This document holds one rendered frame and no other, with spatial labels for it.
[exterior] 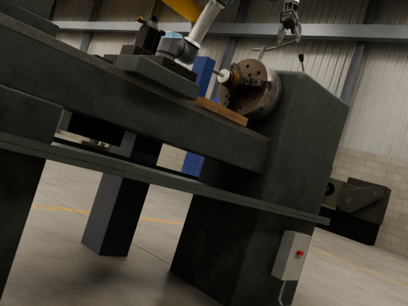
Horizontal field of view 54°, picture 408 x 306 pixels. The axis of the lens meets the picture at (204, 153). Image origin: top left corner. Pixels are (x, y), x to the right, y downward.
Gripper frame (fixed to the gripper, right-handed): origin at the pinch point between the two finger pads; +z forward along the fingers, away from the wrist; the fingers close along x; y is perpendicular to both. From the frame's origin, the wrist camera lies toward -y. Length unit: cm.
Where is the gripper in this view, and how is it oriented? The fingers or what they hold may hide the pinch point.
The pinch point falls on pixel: (288, 43)
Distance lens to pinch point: 209.4
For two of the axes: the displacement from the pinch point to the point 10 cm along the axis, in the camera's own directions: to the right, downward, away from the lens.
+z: -1.3, 9.7, -2.1
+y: -4.5, -2.4, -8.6
